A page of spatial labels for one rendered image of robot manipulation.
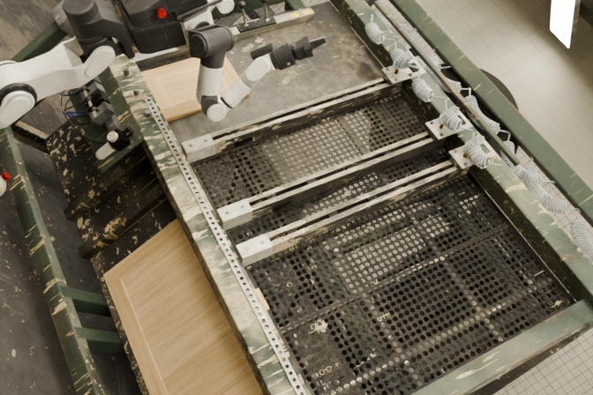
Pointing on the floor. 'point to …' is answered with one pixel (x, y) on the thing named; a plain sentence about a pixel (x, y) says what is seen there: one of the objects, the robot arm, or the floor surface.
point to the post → (41, 43)
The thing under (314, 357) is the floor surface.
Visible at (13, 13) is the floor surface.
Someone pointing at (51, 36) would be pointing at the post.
